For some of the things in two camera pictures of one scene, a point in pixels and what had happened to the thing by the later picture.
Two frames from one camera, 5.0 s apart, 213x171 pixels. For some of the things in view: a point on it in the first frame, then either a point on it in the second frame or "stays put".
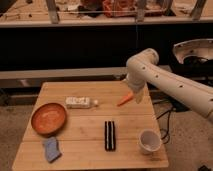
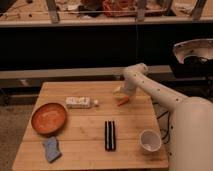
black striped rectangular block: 109,136 stays put
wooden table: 91,126 stays put
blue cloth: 52,149 stays put
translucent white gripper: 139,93 -> 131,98
